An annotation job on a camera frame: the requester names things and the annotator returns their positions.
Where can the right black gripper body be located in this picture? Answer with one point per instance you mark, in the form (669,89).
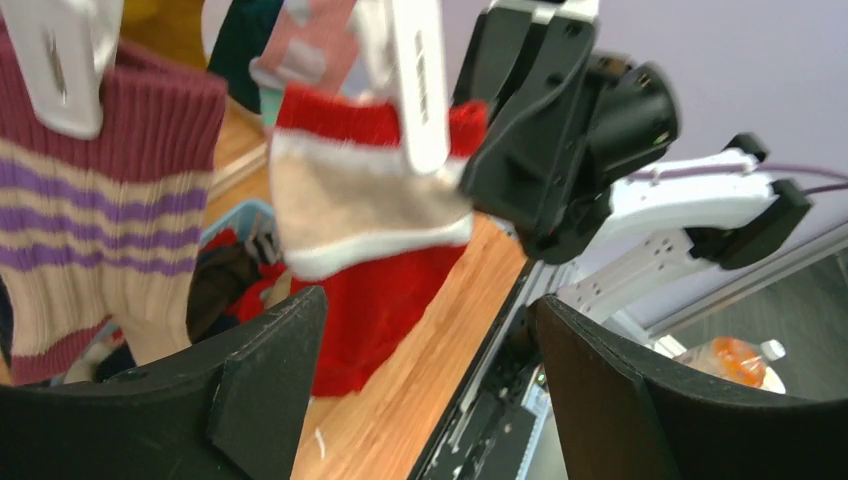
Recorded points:
(565,121)

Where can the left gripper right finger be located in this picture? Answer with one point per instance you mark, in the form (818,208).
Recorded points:
(624,411)

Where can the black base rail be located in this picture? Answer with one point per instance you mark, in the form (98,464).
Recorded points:
(492,424)

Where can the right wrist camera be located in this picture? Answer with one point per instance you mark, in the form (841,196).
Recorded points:
(543,11)

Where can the white clip sock hanger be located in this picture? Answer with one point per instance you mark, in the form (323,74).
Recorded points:
(64,49)

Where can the mustard yellow sock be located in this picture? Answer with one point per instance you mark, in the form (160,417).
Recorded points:
(171,28)

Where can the blue plastic basket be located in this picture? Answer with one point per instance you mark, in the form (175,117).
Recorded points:
(245,219)

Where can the maroon purple striped beige sock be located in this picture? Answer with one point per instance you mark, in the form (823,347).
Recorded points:
(105,229)

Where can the pink patterned sock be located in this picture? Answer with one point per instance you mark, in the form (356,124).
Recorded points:
(312,44)

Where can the dark green sock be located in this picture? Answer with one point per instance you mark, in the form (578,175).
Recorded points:
(246,28)

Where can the red santa sock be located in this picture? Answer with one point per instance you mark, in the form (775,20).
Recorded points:
(353,220)

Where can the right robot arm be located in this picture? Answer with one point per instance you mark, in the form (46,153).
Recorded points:
(721,211)

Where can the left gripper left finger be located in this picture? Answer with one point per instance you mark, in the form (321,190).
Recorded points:
(230,407)

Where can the white hanger clip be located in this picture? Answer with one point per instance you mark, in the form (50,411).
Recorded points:
(401,45)

